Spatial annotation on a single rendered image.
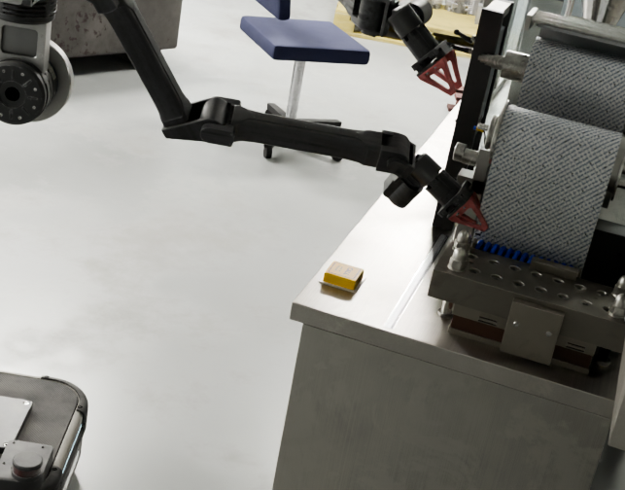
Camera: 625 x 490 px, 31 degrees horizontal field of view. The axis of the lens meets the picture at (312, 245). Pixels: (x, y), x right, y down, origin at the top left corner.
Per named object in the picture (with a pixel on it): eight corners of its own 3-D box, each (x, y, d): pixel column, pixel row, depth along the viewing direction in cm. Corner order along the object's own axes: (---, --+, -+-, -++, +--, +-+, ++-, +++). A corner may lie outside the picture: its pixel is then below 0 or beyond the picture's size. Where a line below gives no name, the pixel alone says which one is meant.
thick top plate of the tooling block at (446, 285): (443, 266, 239) (449, 240, 236) (633, 321, 230) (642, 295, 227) (427, 296, 224) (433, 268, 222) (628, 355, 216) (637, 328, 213)
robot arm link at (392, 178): (393, 157, 229) (395, 131, 235) (360, 192, 236) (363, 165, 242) (439, 186, 233) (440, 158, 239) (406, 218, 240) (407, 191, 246)
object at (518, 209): (470, 247, 240) (490, 165, 232) (580, 277, 234) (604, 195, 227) (469, 247, 239) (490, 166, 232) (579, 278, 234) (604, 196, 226)
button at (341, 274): (331, 269, 244) (333, 260, 243) (363, 278, 243) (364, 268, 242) (322, 282, 238) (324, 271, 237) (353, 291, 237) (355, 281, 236)
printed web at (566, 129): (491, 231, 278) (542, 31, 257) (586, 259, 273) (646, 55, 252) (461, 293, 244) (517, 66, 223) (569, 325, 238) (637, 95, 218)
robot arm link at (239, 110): (200, 122, 226) (209, 90, 234) (198, 145, 230) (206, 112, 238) (411, 161, 228) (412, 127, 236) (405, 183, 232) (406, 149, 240)
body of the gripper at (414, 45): (415, 74, 233) (394, 45, 233) (428, 63, 242) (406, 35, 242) (439, 55, 230) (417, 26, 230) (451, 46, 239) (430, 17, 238)
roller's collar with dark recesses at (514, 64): (503, 74, 259) (509, 47, 256) (529, 80, 258) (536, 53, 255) (498, 80, 253) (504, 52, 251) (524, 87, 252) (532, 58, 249)
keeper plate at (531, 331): (501, 346, 223) (514, 297, 219) (550, 361, 221) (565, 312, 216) (499, 351, 221) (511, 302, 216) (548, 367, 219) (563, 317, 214)
